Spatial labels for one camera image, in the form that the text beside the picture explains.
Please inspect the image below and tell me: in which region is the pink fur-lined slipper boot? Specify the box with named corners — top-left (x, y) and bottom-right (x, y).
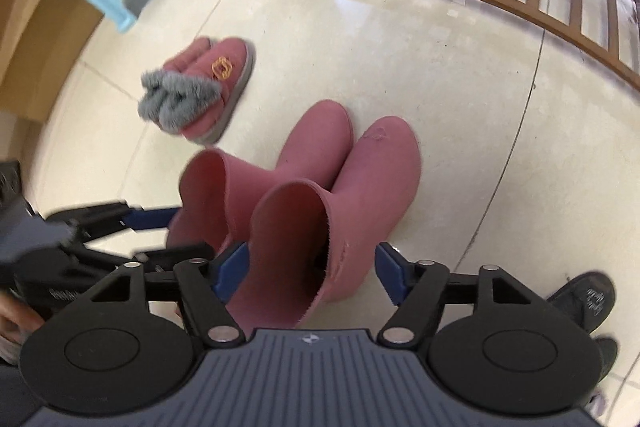
top-left (162, 38), bottom-right (213, 75)
top-left (139, 36), bottom-right (256, 145)

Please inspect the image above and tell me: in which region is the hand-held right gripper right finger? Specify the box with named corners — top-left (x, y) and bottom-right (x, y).
top-left (375, 243), bottom-right (546, 348)

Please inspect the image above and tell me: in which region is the black ankle boot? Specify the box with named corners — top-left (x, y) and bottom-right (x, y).
top-left (547, 271), bottom-right (617, 334)
top-left (592, 336), bottom-right (621, 388)

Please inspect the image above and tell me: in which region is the pink rain boot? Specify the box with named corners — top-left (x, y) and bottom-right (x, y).
top-left (166, 100), bottom-right (355, 258)
top-left (227, 116), bottom-right (422, 340)

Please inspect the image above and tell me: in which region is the person's left hand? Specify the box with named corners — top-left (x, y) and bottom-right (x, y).
top-left (0, 296), bottom-right (47, 340)

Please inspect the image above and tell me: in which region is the brown cardboard box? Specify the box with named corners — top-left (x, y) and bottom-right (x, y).
top-left (0, 0), bottom-right (103, 123)

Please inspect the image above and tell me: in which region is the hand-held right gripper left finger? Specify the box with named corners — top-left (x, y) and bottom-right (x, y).
top-left (82, 241), bottom-right (249, 348)

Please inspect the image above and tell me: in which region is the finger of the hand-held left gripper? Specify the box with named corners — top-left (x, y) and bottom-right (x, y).
top-left (45, 201), bottom-right (182, 242)
top-left (132, 244), bottom-right (217, 270)

